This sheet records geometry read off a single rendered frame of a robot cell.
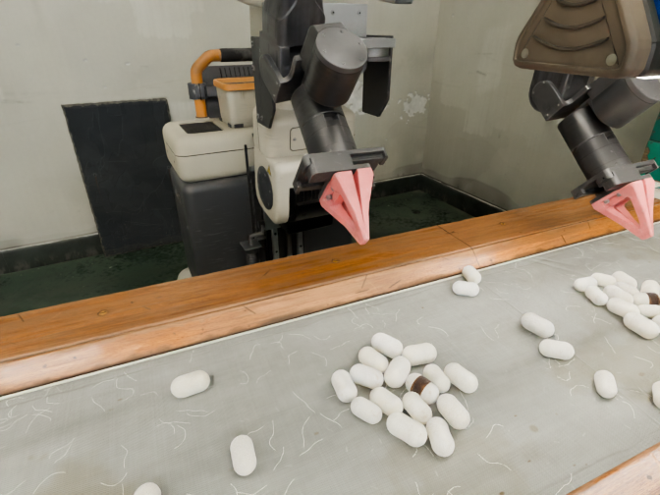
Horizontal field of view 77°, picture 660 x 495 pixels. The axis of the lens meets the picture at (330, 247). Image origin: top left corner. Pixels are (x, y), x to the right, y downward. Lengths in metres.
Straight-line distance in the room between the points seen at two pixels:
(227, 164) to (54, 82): 1.24
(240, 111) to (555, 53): 1.00
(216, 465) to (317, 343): 0.17
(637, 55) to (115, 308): 0.53
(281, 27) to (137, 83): 1.78
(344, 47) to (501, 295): 0.37
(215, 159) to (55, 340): 0.74
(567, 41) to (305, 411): 0.35
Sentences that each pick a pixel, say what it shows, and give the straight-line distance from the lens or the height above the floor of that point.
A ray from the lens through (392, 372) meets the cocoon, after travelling 0.44.
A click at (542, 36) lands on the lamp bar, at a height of 1.06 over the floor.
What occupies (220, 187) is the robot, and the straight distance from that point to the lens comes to 1.20.
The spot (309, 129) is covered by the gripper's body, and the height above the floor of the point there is 0.96.
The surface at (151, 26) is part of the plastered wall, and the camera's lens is 2.27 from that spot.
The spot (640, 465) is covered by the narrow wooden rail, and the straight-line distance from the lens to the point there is 0.44.
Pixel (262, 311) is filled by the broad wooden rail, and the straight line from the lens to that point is 0.52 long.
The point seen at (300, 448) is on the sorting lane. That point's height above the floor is 0.74.
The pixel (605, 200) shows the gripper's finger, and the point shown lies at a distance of 0.72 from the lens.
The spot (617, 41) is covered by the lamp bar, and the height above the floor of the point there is 1.06.
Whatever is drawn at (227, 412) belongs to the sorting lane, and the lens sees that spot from 0.44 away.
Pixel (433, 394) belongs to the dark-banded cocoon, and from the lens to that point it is 0.43.
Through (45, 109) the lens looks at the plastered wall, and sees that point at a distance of 2.29.
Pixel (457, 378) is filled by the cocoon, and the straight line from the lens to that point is 0.45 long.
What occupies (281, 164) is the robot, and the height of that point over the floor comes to 0.80.
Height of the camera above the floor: 1.07
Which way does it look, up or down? 28 degrees down
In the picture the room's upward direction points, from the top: straight up
